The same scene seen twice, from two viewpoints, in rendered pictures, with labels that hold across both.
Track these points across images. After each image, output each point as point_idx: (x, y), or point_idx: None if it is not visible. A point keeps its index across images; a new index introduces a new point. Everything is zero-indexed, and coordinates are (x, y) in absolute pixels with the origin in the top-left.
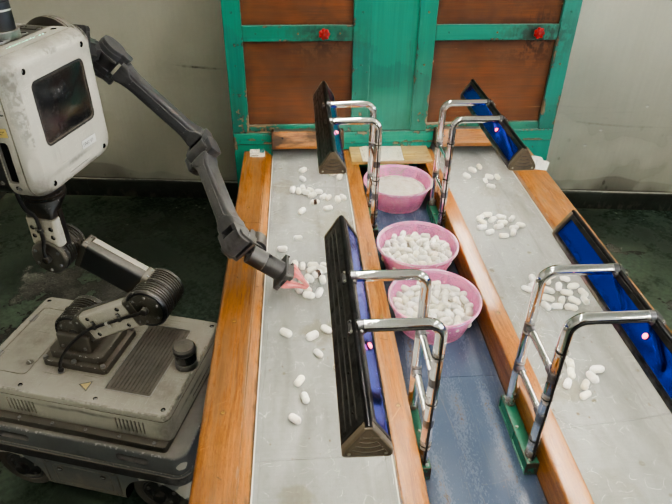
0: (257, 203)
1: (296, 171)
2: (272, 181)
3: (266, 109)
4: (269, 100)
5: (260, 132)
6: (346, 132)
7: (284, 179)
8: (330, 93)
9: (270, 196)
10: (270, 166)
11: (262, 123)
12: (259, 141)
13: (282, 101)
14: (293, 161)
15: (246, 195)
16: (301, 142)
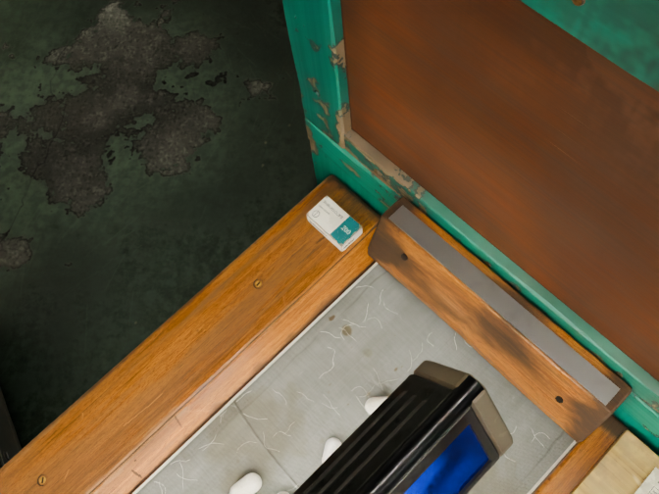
0: (77, 485)
1: (369, 385)
2: (260, 379)
3: (402, 137)
4: (414, 124)
5: (374, 173)
6: (640, 403)
7: (296, 399)
8: (451, 469)
9: (175, 455)
10: (329, 299)
11: (387, 156)
12: (369, 187)
13: (455, 160)
14: (418, 322)
15: (99, 416)
16: (453, 314)
